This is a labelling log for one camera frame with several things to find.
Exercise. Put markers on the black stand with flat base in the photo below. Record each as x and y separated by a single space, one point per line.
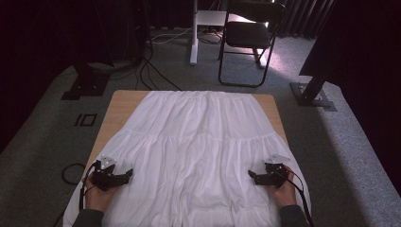
86 83

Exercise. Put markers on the person's right hand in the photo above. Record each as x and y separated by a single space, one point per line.
283 194

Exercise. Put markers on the white desk frame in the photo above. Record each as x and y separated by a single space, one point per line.
195 38

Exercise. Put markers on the black folding chair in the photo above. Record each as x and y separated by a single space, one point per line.
247 34

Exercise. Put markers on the black slanted stand with base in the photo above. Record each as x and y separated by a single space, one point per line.
312 93

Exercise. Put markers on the person's left hand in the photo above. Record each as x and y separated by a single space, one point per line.
99 197

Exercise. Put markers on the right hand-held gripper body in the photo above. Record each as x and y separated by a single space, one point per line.
272 176

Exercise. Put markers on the white pleated skirt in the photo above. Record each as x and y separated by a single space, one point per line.
195 142

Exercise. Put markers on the dark pleated curtain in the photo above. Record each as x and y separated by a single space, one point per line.
302 19

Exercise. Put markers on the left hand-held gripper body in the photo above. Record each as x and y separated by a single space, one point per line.
105 179

